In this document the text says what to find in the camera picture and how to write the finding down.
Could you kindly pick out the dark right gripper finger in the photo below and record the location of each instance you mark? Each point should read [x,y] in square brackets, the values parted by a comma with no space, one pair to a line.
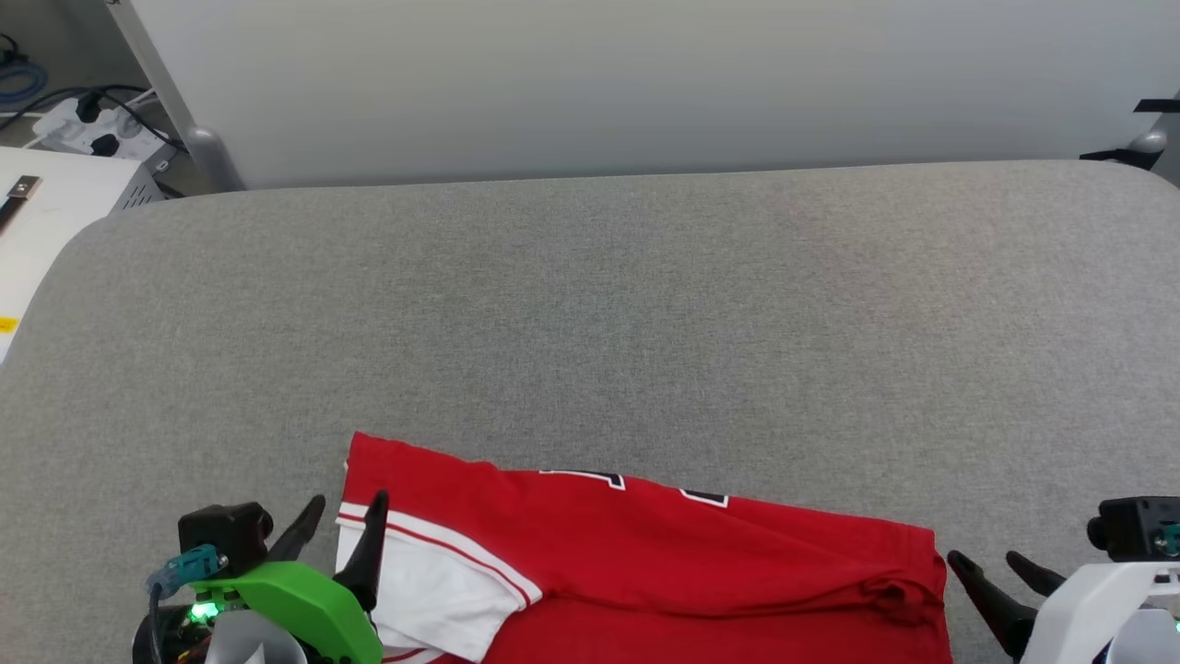
[991,599]
[1037,574]

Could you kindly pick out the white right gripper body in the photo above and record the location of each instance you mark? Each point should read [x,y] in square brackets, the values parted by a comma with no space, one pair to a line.
[1088,609]

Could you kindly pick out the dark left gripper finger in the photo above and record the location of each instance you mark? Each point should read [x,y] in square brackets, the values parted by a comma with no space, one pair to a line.
[297,535]
[367,553]

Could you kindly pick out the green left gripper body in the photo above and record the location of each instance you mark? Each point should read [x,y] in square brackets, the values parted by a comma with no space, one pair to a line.
[304,609]

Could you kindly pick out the red and white jersey shirt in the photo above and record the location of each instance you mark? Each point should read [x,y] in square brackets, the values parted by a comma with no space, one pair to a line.
[664,572]

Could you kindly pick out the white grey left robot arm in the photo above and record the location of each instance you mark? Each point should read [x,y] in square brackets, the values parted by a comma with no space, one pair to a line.
[249,646]

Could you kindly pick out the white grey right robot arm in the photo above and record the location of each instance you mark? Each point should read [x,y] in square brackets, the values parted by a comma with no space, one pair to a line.
[1148,641]

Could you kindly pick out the grey fabric sofa cushion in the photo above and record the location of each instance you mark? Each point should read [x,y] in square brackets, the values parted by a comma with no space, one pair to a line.
[599,323]

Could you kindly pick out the grey metal partition foot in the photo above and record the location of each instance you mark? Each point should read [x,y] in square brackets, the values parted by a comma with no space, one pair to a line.
[214,166]

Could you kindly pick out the white metal box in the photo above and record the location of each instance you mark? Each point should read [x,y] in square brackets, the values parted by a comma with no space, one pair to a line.
[55,231]

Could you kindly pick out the grey metal foot black tape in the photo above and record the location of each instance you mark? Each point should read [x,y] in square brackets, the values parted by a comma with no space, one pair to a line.
[1148,143]

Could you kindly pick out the white power strip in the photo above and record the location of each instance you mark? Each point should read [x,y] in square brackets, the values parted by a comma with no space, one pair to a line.
[101,134]

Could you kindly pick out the white partition panel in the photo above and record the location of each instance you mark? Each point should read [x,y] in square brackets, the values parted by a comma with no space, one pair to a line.
[645,83]

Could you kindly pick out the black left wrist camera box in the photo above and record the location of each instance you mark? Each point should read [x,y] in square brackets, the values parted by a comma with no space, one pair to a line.
[221,535]

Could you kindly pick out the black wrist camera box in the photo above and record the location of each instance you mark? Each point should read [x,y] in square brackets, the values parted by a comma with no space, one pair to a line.
[221,535]
[1138,527]

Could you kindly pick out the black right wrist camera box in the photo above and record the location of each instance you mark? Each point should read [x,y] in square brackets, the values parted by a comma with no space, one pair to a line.
[1138,527]

